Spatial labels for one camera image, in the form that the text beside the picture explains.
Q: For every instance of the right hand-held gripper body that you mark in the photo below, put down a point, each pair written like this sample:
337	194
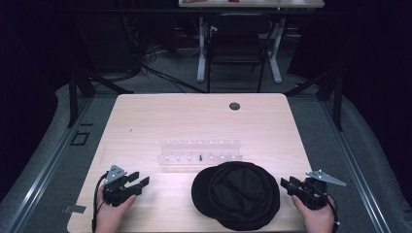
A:
312	194

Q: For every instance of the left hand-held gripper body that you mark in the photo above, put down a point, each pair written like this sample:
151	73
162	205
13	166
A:
116	191

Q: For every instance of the black cloth hat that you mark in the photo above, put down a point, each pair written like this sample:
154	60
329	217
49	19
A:
238	197

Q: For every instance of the person's left hand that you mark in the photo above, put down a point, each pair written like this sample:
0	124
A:
108	216

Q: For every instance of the person's right hand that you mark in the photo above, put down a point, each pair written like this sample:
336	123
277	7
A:
319	221

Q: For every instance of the grey tape piece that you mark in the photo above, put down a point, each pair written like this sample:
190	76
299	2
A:
74	209

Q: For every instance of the clear acrylic rack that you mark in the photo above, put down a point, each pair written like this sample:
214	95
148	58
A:
199	151

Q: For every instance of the black tape square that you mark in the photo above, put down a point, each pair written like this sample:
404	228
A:
73	138

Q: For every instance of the black tape strip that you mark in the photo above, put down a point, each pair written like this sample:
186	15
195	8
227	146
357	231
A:
86	124

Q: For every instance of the black metal stand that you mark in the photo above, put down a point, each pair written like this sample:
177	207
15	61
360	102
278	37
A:
337	100
73	97

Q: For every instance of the grey table grommet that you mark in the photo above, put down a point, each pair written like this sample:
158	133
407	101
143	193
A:
234	106

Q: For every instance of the white-legged desk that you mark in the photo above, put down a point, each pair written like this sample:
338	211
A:
201	48

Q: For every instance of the black folding chair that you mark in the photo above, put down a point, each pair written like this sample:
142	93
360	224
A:
236	45

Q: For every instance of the aluminium floor rail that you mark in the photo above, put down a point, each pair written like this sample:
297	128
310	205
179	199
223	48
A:
356	171
42	171

